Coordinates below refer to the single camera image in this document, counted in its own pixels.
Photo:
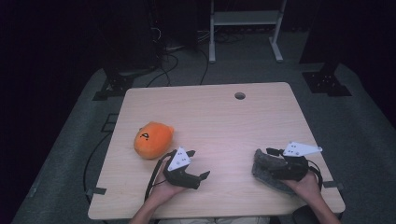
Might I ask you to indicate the dark equipment cabinet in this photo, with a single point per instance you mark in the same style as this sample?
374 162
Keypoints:
130 34

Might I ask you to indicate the white metal stand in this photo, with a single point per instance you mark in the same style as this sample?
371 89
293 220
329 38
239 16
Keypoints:
246 18

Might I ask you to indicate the grey fuzzy cloth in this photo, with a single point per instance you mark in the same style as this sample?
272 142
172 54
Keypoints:
264 161

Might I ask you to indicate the black stand base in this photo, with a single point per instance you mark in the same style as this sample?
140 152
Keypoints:
325 82
116 87

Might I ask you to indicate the person's right hand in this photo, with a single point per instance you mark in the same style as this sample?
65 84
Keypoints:
303 188

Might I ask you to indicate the grey tape strip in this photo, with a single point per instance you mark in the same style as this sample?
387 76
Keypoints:
96 191
333 185

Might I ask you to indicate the black tape outline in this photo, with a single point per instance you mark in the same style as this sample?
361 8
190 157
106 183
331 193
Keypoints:
109 123

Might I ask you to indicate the person's light trousers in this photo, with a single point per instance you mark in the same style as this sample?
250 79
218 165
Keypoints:
214 221

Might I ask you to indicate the orange plush toy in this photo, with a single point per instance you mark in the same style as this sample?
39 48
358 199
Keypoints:
152 141

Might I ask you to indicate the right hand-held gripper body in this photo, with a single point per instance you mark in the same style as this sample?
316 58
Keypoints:
292 169

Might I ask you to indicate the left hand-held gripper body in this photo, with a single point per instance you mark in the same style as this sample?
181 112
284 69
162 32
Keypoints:
182 179

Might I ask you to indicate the person's left hand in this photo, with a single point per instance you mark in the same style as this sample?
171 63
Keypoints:
165 189

